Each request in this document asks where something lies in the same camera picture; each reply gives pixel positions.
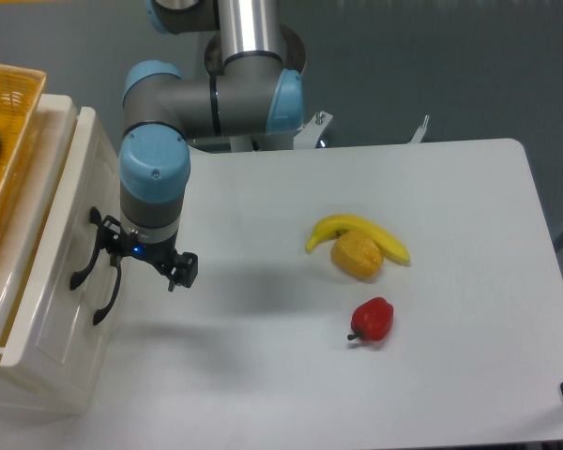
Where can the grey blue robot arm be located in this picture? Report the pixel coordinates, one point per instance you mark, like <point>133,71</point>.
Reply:
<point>255,93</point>

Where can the yellow wicker basket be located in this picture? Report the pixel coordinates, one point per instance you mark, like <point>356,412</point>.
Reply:
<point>20,92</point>

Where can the yellow bell pepper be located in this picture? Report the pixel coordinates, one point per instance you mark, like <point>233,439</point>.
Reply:
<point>357,254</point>

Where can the red bell pepper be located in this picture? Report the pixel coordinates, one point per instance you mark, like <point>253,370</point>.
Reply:
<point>372,321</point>

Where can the yellow banana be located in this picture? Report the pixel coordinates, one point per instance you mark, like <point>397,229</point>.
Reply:
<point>333,226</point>

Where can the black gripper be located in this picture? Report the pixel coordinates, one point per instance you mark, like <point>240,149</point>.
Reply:
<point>179,269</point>

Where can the white top drawer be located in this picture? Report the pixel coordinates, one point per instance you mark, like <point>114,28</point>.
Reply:
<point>53,327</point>

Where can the black lower drawer handle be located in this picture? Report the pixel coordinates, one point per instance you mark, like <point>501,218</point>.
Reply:
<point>102,313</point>

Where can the white drawer cabinet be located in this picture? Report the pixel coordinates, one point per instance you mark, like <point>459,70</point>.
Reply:
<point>45,155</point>

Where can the white table bracket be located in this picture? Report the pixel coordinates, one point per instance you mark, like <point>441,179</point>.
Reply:
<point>421,130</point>

